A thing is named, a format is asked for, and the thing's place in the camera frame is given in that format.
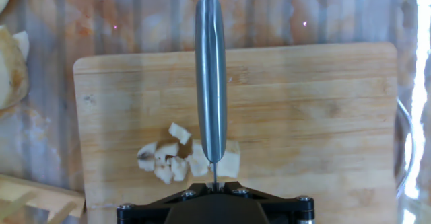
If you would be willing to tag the bamboo cutting board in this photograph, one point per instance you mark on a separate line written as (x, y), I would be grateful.
(303, 116)

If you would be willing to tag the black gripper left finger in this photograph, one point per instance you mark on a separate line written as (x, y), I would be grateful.
(148, 212)

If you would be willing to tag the lotus root half piece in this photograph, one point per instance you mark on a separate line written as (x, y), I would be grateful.
(231, 163)

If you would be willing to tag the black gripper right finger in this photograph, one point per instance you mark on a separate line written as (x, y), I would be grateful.
(289, 212)

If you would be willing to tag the steel cleaver knife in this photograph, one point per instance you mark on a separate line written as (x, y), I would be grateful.
(210, 82)

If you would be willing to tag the wooden peg rack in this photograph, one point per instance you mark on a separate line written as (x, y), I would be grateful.
(33, 197)

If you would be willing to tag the marble pattern plastic mat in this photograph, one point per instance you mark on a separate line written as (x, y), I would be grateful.
(118, 22)

